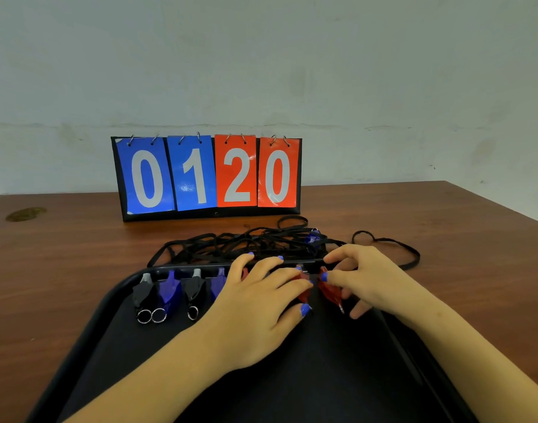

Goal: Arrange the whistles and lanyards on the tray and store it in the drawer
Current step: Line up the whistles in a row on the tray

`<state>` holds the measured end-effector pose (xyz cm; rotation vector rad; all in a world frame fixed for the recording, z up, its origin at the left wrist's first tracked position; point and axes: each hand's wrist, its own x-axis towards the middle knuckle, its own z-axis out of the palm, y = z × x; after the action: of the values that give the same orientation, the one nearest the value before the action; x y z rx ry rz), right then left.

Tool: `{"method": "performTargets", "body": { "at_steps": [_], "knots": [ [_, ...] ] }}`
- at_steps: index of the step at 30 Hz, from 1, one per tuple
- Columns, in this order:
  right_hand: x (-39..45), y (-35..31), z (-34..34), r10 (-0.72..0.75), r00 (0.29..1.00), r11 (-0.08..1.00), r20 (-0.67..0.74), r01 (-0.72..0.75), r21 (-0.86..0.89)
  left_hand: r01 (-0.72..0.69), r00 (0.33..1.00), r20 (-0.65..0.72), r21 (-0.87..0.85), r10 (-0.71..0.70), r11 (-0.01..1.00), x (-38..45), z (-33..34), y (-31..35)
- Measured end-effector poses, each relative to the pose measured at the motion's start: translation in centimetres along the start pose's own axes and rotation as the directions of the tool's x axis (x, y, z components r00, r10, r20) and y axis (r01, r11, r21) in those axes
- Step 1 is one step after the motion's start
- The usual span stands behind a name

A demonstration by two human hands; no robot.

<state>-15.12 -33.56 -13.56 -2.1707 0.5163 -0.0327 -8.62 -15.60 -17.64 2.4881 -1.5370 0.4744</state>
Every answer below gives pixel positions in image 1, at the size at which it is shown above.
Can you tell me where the person's left hand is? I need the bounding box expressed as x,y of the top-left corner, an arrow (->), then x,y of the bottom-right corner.
193,253 -> 314,375

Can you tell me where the person's right hand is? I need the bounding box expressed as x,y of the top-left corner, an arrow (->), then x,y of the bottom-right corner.
320,243 -> 433,324

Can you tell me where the person's right forearm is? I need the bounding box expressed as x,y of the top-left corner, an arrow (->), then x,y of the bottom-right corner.
410,299 -> 538,423

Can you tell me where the person's left forearm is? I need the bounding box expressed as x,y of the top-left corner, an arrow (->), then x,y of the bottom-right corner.
64,323 -> 234,423

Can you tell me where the black tray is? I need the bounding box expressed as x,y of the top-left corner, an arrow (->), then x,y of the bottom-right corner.
26,259 -> 478,423

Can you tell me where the red flip card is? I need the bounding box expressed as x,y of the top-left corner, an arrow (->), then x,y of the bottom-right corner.
214,135 -> 258,208
257,137 -> 300,209

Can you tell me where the blue flip card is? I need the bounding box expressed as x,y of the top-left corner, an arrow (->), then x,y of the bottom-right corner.
167,135 -> 218,212
115,137 -> 176,215

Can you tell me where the row of metal binder rings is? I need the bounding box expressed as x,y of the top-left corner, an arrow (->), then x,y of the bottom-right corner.
127,132 -> 291,148

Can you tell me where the black flip scoreboard stand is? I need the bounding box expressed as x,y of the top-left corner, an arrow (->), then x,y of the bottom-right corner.
111,136 -> 303,223

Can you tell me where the tangle of black lanyards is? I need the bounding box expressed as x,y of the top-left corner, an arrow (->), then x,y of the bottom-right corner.
146,216 -> 347,269

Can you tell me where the black whistle with ring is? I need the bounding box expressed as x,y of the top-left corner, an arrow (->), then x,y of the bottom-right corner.
184,268 -> 207,321
133,273 -> 158,325

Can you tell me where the black lanyard strap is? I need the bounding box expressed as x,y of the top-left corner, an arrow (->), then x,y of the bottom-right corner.
352,230 -> 421,271

